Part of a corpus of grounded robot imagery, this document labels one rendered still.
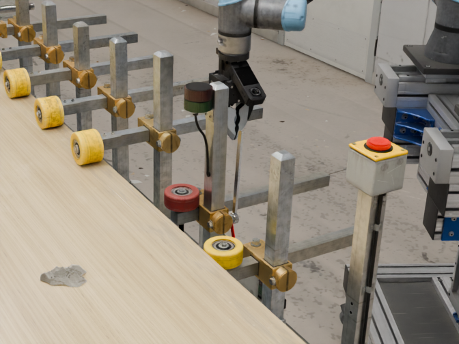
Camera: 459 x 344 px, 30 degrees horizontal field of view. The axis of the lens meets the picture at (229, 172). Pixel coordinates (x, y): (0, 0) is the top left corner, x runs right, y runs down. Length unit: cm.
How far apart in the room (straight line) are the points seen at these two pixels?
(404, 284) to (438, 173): 98
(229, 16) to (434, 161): 59
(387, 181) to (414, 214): 248
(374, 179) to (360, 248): 15
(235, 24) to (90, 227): 54
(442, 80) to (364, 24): 295
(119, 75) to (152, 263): 74
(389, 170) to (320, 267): 202
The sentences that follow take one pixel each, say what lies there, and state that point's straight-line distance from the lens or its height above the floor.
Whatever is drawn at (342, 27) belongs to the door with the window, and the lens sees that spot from 561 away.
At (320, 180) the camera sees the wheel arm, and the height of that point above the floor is 85.
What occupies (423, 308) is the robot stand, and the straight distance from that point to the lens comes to 288.
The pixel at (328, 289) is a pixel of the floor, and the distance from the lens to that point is 329.
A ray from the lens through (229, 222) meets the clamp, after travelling 193.
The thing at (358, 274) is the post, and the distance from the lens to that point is 152.
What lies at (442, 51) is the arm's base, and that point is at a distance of 253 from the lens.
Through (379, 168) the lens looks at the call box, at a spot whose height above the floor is 120.
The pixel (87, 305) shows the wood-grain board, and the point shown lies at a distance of 156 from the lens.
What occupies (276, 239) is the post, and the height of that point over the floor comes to 93.
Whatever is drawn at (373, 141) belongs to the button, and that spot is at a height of 123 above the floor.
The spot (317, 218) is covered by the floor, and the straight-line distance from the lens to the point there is 377.
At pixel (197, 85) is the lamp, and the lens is 181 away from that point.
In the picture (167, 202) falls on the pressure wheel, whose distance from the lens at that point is 192.
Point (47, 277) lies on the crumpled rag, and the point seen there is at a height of 91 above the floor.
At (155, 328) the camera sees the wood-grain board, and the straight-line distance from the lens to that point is 150.
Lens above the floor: 178
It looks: 25 degrees down
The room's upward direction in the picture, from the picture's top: 2 degrees clockwise
